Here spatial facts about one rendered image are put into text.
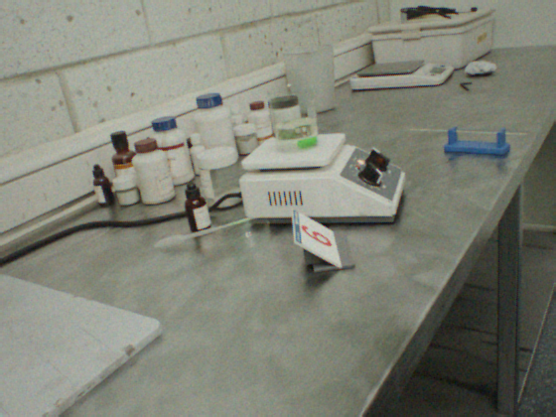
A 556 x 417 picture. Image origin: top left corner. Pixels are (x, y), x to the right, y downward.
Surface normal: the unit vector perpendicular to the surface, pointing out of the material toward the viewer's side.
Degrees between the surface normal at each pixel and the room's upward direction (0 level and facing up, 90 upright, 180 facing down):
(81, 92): 90
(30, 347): 0
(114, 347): 0
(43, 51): 90
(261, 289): 0
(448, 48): 93
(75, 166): 90
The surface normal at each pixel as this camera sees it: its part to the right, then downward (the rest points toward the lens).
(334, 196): -0.30, 0.40
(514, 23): -0.54, 0.39
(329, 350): -0.15, -0.92
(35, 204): 0.83, 0.09
